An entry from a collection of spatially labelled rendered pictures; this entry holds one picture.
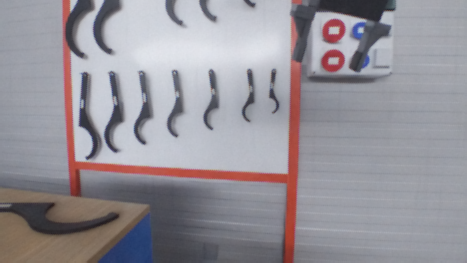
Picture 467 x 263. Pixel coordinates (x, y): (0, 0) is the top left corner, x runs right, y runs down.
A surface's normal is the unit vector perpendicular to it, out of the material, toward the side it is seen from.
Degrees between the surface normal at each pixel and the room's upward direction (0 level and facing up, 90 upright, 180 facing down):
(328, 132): 90
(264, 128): 90
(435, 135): 90
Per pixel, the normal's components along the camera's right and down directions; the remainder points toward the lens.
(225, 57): -0.15, 0.07
